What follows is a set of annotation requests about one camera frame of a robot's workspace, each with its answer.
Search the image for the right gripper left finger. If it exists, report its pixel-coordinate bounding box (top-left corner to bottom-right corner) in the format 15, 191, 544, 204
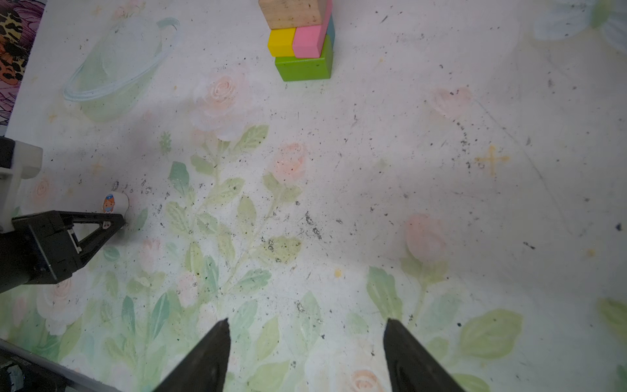
153, 318, 231, 392

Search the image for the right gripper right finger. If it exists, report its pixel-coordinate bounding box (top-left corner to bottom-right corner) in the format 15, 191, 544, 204
383, 318, 464, 392

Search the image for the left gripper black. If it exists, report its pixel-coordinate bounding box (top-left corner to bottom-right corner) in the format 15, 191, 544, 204
1, 211, 126, 292

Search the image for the green rectangular block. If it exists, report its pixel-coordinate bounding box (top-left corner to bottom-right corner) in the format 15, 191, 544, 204
274, 34, 334, 82

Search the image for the yellow rectangular block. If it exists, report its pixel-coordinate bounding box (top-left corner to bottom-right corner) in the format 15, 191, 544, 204
268, 28, 297, 57

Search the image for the pink rectangular block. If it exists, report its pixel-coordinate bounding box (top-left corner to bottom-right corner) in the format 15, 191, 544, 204
292, 0, 333, 59

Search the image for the natural wood rectangular block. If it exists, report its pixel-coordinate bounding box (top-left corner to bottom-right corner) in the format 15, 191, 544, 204
258, 0, 329, 29

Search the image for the teal cube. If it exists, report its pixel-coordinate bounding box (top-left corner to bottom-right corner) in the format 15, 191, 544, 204
327, 16, 336, 46

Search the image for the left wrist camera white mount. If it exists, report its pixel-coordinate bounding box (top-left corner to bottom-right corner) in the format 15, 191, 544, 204
1, 137, 43, 234

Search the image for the aluminium front rail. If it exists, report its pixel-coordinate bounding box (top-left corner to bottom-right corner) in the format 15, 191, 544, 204
1, 340, 119, 392

